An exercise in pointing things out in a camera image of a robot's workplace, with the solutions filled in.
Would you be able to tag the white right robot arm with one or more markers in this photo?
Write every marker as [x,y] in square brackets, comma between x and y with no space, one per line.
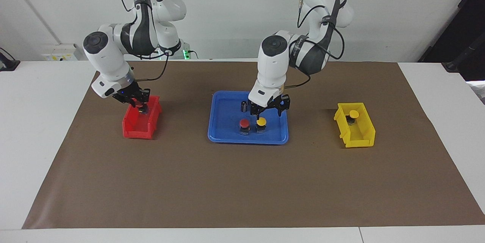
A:
[106,57]

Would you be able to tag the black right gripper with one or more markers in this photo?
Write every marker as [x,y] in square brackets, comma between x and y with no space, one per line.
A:
[130,94]

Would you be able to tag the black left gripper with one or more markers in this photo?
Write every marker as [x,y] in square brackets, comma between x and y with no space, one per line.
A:
[271,102]

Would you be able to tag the red plastic bin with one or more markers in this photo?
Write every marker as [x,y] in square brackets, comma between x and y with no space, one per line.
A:
[130,133]

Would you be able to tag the black stand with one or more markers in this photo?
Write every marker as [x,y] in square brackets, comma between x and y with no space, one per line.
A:
[464,55]

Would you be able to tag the yellow plastic bin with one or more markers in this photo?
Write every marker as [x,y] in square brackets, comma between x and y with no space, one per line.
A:
[360,143]

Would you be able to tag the brown table mat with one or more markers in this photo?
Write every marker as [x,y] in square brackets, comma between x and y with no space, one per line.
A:
[227,182]

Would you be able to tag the black cylinder component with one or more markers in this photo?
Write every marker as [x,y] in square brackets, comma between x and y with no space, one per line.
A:
[244,106]

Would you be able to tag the black background panel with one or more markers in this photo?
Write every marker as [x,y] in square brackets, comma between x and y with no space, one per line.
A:
[470,15]

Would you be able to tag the yellow push button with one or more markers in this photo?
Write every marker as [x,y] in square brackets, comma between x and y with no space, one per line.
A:
[353,114]
[261,122]

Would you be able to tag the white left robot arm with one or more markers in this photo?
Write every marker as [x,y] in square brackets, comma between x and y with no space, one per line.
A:
[271,68]

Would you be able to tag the black table clamp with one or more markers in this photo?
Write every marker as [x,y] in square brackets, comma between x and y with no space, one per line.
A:
[8,64]

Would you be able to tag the grey patterned object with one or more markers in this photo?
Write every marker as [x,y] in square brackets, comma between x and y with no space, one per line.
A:
[478,91]

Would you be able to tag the white socket box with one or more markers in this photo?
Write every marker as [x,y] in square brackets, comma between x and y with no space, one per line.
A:
[60,51]

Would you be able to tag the red push button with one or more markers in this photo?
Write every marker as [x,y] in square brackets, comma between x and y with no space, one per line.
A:
[244,123]
[143,111]

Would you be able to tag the blue plastic tray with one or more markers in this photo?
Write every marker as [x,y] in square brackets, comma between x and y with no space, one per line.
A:
[227,129]

